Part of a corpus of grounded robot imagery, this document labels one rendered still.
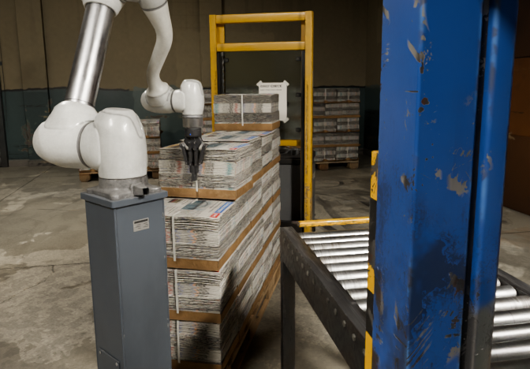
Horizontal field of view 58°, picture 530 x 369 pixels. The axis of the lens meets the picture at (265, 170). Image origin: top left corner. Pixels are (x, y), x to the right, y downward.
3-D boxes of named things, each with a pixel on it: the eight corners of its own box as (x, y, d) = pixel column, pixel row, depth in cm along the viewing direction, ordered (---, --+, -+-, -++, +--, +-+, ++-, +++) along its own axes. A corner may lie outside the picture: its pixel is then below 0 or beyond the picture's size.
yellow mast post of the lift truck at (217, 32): (214, 247, 379) (208, 14, 348) (218, 244, 387) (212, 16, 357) (226, 248, 377) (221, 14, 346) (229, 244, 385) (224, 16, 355)
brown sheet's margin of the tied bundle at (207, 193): (203, 198, 221) (203, 188, 220) (223, 185, 249) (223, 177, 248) (236, 199, 217) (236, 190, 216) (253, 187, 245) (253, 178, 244)
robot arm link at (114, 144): (130, 180, 149) (126, 109, 145) (80, 177, 154) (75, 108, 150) (157, 171, 164) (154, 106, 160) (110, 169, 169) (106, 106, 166)
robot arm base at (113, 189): (120, 203, 145) (119, 184, 144) (84, 192, 159) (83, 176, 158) (170, 192, 158) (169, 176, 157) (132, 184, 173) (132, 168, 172)
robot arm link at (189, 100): (208, 114, 218) (181, 114, 221) (207, 79, 215) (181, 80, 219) (198, 115, 207) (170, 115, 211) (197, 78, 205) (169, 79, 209)
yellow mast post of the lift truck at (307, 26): (298, 252, 365) (299, 11, 335) (300, 248, 374) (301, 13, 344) (310, 253, 364) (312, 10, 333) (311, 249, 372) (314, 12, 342)
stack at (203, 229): (139, 396, 213) (128, 213, 198) (217, 288, 325) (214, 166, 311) (223, 407, 205) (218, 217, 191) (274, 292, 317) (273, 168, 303)
